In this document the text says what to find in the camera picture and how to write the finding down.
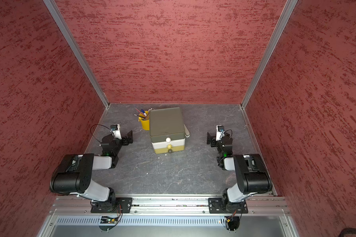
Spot pens in cup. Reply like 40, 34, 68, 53
135, 109, 150, 121

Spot white middle drawer yellow knob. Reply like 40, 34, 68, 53
152, 139, 186, 151

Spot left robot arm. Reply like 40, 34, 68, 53
49, 130, 134, 213

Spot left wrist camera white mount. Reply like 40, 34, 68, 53
110, 124, 122, 140

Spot yellow pen cup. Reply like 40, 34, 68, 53
138, 112, 150, 131

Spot right aluminium corner post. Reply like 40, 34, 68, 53
241, 0, 298, 110

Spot beige cabinet side handle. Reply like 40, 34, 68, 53
184, 125, 190, 138

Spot aluminium front rail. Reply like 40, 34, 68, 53
48, 194, 291, 216

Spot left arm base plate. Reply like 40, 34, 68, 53
91, 197, 133, 213

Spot left aluminium corner post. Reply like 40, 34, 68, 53
43, 0, 110, 109

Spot aluminium corner post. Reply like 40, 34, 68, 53
241, 0, 298, 110
43, 0, 110, 109

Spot olive green drawer cabinet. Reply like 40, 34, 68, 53
149, 107, 186, 143

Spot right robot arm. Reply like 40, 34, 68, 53
206, 132, 273, 211

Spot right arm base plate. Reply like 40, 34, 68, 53
208, 197, 248, 214

